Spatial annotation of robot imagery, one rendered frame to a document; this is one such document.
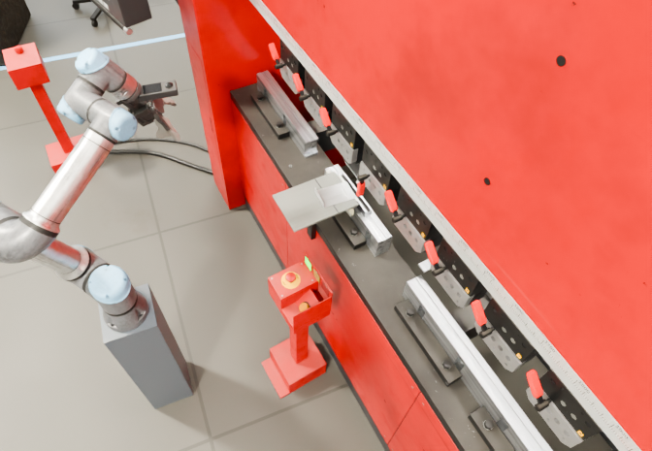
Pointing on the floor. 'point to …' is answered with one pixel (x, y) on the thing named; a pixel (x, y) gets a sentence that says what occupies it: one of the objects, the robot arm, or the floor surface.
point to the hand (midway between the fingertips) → (179, 122)
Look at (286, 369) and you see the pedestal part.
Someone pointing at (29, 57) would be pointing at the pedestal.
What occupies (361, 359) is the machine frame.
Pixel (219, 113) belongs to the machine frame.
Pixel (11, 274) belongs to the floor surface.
